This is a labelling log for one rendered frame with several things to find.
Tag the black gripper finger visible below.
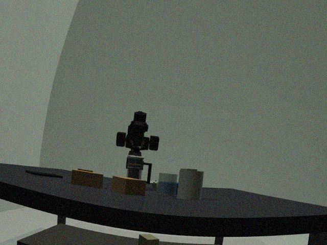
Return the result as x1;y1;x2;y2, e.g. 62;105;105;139
140;137;150;150
125;135;134;150

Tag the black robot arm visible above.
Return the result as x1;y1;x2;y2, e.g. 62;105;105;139
128;111;148;156

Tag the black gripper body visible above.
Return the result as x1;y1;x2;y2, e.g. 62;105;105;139
116;132;159;151

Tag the french press coffee maker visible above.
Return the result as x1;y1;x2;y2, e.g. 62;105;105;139
126;146;152;184

